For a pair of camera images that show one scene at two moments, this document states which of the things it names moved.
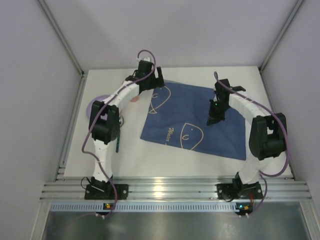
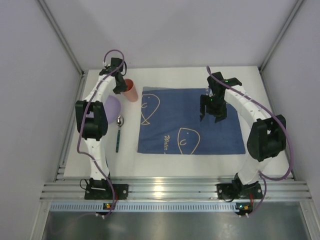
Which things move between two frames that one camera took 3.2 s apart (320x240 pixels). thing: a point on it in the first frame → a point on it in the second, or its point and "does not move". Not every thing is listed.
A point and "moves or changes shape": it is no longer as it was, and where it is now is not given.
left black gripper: [155, 80] → [119, 86]
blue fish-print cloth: [177, 114] moves or changes shape
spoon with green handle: [121, 122] does not move
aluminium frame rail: [173, 189] does not move
